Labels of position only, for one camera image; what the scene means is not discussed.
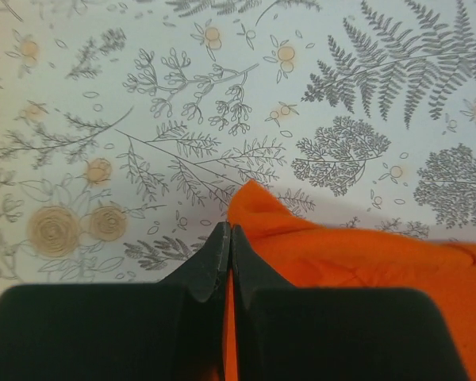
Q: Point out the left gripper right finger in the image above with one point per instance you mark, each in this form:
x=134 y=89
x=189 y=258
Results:
x=284 y=332

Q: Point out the orange t shirt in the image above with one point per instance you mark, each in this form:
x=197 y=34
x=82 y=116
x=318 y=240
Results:
x=311 y=255

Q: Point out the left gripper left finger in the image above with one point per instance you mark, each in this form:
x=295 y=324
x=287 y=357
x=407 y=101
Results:
x=169 y=330

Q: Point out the floral table mat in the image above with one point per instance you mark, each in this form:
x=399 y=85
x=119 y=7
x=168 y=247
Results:
x=127 y=126

